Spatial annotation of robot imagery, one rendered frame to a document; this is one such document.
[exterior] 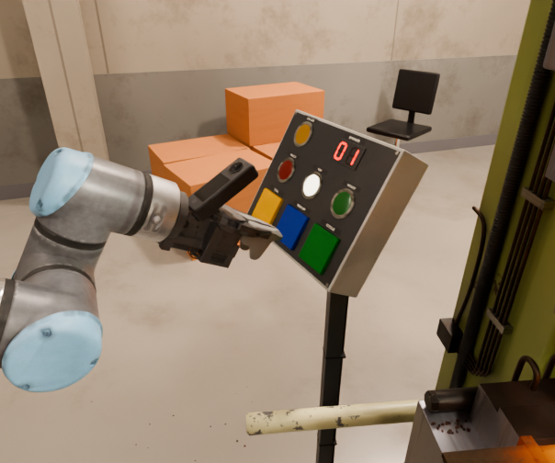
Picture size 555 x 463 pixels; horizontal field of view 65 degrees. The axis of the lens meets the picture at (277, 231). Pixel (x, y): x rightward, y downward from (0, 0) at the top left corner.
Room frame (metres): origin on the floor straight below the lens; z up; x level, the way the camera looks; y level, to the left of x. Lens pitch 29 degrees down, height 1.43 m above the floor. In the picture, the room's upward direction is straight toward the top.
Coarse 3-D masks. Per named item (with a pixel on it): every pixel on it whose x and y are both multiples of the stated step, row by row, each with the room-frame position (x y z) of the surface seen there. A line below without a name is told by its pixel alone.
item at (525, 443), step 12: (528, 444) 0.30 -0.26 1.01; (444, 456) 0.28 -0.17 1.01; (456, 456) 0.28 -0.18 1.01; (468, 456) 0.28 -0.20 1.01; (480, 456) 0.28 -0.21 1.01; (492, 456) 0.28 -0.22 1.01; (504, 456) 0.28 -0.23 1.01; (516, 456) 0.28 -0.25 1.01; (528, 456) 0.28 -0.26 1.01; (540, 456) 0.28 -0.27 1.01; (552, 456) 0.29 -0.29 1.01
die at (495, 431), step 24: (480, 384) 0.41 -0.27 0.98; (504, 384) 0.41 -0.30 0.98; (528, 384) 0.41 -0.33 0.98; (552, 384) 0.41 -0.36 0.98; (480, 408) 0.39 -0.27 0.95; (504, 408) 0.36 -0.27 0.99; (528, 408) 0.36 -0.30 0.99; (552, 408) 0.36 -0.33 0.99; (480, 432) 0.38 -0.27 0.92; (504, 432) 0.34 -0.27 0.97; (528, 432) 0.33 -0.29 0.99; (552, 432) 0.33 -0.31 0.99
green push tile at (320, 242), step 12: (312, 228) 0.74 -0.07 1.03; (324, 228) 0.73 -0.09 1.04; (312, 240) 0.72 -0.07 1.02; (324, 240) 0.70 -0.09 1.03; (336, 240) 0.68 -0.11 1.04; (300, 252) 0.73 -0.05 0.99; (312, 252) 0.71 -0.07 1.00; (324, 252) 0.69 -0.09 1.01; (312, 264) 0.69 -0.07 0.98; (324, 264) 0.67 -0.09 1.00
